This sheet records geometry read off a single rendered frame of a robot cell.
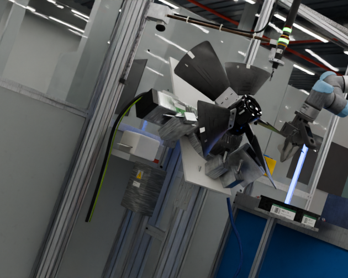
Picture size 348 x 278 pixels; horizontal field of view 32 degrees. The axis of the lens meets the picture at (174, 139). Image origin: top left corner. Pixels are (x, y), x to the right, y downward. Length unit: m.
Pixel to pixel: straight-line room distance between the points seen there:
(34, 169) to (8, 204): 0.20
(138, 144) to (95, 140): 0.21
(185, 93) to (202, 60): 0.27
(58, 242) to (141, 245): 0.39
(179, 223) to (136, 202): 0.23
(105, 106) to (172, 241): 0.73
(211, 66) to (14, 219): 1.18
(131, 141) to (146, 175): 0.30
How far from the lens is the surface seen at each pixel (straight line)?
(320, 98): 2.46
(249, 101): 2.59
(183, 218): 2.64
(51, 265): 2.93
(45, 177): 2.97
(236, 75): 2.81
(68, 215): 2.89
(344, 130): 7.00
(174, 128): 2.45
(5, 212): 2.94
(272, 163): 3.09
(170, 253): 2.65
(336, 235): 2.68
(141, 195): 2.71
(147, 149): 2.95
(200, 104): 2.33
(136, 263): 2.86
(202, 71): 2.58
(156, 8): 2.93
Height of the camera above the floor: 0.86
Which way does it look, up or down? 3 degrees up
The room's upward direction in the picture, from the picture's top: 19 degrees clockwise
